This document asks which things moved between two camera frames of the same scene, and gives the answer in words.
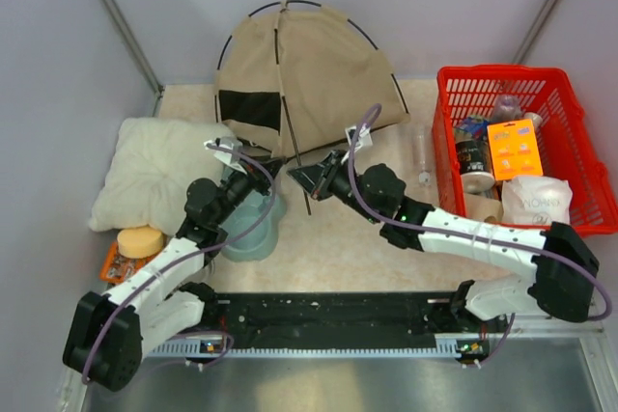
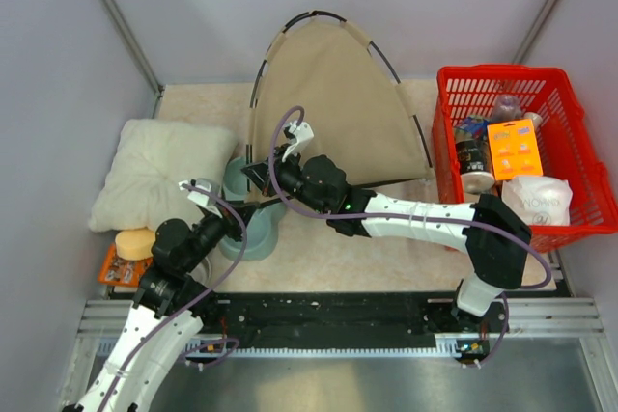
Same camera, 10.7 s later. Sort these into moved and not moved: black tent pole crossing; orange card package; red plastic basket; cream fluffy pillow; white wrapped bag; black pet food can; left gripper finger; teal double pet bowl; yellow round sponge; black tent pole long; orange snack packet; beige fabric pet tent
Moved: left gripper finger; black tent pole crossing; black tent pole long; beige fabric pet tent
Not moved: red plastic basket; orange card package; black pet food can; white wrapped bag; teal double pet bowl; yellow round sponge; cream fluffy pillow; orange snack packet
